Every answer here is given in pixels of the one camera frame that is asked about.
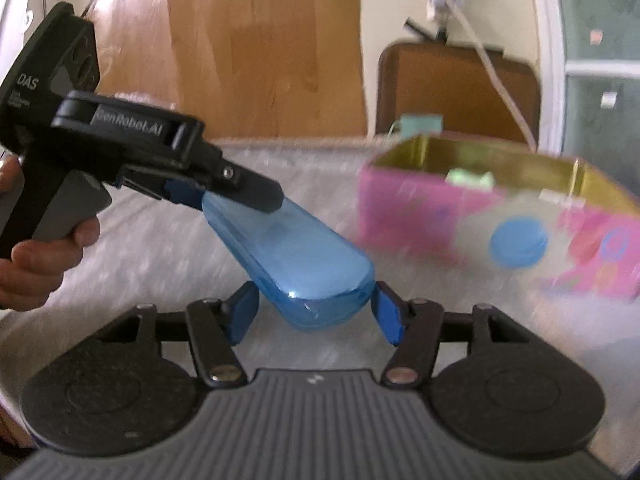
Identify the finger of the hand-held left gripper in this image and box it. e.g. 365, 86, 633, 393
202, 157, 285, 212
120, 166, 206, 209

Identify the white power strip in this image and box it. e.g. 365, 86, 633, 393
425, 0, 462, 28

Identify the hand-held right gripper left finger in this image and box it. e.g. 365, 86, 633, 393
92, 281, 260, 387

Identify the light wooden board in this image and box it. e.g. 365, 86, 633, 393
87, 0, 369, 139

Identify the person's left hand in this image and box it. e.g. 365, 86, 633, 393
0, 155, 101, 311

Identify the white cable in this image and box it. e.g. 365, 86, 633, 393
429, 0, 539, 150

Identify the pink tin box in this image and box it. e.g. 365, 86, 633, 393
357, 135, 640, 305

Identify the white framed glass door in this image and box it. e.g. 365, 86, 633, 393
530, 0, 640, 201

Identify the light green sponge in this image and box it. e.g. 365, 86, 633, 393
445, 168, 496, 192

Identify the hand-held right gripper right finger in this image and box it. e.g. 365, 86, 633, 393
372, 281, 538, 387

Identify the teal small container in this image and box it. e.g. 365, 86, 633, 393
386, 114, 445, 138

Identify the blue plastic case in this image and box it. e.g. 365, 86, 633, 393
200, 192, 376, 332

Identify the brown wooden chair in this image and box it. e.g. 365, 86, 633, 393
375, 42, 542, 145

